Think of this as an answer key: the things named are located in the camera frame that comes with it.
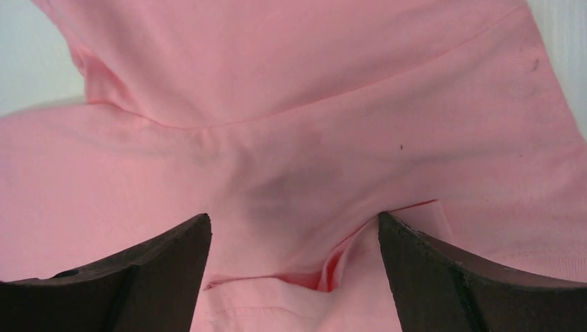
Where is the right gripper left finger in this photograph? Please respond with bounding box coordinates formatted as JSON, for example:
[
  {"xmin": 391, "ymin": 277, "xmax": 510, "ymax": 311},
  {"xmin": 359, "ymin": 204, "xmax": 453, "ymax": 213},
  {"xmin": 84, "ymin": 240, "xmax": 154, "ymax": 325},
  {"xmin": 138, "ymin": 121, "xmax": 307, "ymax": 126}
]
[{"xmin": 1, "ymin": 214, "xmax": 212, "ymax": 331}]

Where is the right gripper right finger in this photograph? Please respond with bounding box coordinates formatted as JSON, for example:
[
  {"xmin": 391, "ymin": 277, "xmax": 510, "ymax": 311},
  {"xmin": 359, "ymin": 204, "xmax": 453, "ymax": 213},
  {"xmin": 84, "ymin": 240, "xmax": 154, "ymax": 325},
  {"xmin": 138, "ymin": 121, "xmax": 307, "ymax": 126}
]
[{"xmin": 378, "ymin": 212, "xmax": 586, "ymax": 331}]

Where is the pink t shirt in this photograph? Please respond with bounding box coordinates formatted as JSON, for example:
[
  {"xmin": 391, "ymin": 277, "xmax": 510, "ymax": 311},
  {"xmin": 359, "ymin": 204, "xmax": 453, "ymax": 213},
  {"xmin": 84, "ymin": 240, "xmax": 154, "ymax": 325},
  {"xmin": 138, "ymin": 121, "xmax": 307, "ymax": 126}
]
[{"xmin": 1, "ymin": 1, "xmax": 586, "ymax": 331}]

